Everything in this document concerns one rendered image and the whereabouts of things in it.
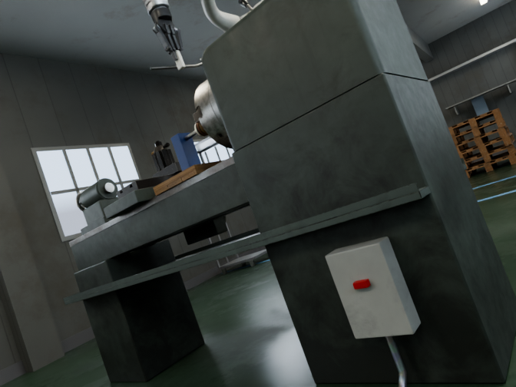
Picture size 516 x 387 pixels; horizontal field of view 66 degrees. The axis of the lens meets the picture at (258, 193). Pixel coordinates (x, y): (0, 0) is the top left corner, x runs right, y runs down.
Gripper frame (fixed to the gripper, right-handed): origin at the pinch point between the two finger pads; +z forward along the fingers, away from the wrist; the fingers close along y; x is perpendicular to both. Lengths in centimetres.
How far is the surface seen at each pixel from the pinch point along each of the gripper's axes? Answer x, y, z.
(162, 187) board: -37, 0, 41
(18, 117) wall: -339, -92, -124
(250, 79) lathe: 29.4, 2.8, 23.3
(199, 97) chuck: -1.7, -5.0, 15.0
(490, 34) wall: 27, -1062, -111
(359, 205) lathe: 54, 13, 73
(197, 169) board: -13.8, -1.5, 40.6
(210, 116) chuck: 1.5, -3.7, 24.3
